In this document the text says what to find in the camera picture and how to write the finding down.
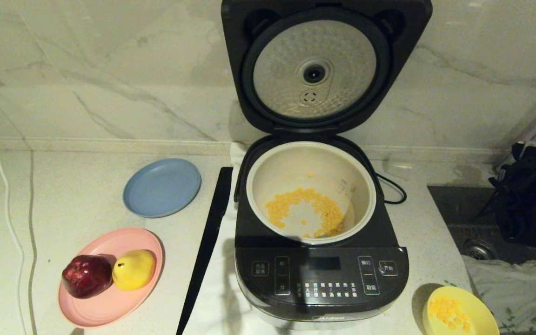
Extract blue plate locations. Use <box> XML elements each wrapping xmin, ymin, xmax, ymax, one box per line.
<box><xmin>123</xmin><ymin>158</ymin><xmax>202</xmax><ymax>218</ymax></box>

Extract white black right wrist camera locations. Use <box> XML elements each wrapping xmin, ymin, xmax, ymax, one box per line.
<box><xmin>511</xmin><ymin>141</ymin><xmax>536</xmax><ymax>162</ymax></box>

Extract yellow corn kernels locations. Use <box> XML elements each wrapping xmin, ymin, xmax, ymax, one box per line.
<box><xmin>264</xmin><ymin>173</ymin><xmax>472</xmax><ymax>333</ymax></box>

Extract white inner pot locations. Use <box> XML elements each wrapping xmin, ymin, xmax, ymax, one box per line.
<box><xmin>247</xmin><ymin>141</ymin><xmax>377</xmax><ymax>246</ymax></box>

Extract yellow pear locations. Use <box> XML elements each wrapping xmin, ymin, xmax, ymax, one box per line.
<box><xmin>112</xmin><ymin>249</ymin><xmax>157</xmax><ymax>292</ymax></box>

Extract black power cord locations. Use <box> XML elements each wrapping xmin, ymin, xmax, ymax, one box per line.
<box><xmin>376</xmin><ymin>173</ymin><xmax>408</xmax><ymax>205</ymax></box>

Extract white green patterned cloth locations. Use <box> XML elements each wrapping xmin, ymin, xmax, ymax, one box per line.
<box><xmin>462</xmin><ymin>254</ymin><xmax>536</xmax><ymax>332</ymax></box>

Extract black rice cooker base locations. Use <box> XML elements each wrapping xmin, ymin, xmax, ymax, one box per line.
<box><xmin>234</xmin><ymin>135</ymin><xmax>410</xmax><ymax>330</ymax></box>

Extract white cable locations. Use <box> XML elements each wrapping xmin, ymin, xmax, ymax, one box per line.
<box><xmin>0</xmin><ymin>81</ymin><xmax>30</xmax><ymax>335</ymax></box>

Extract pink plate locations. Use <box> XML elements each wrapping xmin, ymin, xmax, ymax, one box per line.
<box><xmin>58</xmin><ymin>227</ymin><xmax>164</xmax><ymax>328</ymax></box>

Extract red apple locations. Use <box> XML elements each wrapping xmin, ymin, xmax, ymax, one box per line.
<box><xmin>61</xmin><ymin>254</ymin><xmax>113</xmax><ymax>299</ymax></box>

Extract black rice cooker lid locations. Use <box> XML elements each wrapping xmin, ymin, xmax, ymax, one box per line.
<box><xmin>221</xmin><ymin>0</ymin><xmax>434</xmax><ymax>136</ymax></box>

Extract long black flat strip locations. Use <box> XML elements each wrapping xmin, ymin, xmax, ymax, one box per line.
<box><xmin>176</xmin><ymin>167</ymin><xmax>234</xmax><ymax>335</ymax></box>

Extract yellow bowl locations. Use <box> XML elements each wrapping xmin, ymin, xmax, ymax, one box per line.
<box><xmin>422</xmin><ymin>285</ymin><xmax>500</xmax><ymax>335</ymax></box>

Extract clear plastic cup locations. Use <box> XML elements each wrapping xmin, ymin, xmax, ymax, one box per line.
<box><xmin>382</xmin><ymin>157</ymin><xmax>414</xmax><ymax>180</ymax></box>

